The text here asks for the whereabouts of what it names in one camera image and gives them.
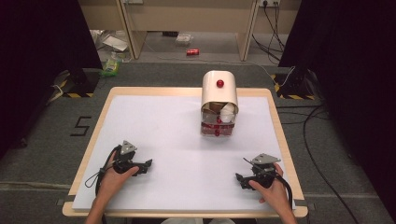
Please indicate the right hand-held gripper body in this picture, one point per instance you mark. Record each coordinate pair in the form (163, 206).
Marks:
(263, 171)

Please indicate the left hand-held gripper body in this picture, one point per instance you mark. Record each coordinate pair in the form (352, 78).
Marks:
(125, 157)

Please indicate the white drawer cabinet red knobs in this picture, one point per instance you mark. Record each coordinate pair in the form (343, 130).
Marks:
(219, 102)

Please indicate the person's right hand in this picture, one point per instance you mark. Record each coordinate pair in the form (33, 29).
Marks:
(274, 194)

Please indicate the person's left hand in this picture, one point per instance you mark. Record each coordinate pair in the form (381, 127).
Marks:
(113, 183)

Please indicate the white table mat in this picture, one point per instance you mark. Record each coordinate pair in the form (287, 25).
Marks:
(186, 161)

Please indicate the crumpled white paper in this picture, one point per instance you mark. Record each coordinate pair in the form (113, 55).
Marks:
(228, 112)

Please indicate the wooden table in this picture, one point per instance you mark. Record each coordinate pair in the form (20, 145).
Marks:
(174, 91)

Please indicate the black stand base hazard tape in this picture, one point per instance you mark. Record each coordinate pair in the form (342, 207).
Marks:
(294, 85)
(79, 82)

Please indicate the green packet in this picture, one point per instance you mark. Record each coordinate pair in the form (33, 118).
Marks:
(110, 67)

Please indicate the white crumpled packaging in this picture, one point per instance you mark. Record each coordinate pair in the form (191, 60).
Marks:
(112, 41)

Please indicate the red drink can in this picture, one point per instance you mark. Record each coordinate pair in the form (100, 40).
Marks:
(192, 52)

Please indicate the black curtain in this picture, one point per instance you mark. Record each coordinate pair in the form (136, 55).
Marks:
(351, 77)
(43, 62)

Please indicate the clear plastic bag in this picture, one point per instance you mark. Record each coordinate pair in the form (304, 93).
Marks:
(183, 39)

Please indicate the beige wooden desk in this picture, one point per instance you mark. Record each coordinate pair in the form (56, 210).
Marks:
(186, 15)

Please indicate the white wall socket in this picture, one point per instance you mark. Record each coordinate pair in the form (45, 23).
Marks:
(269, 2)

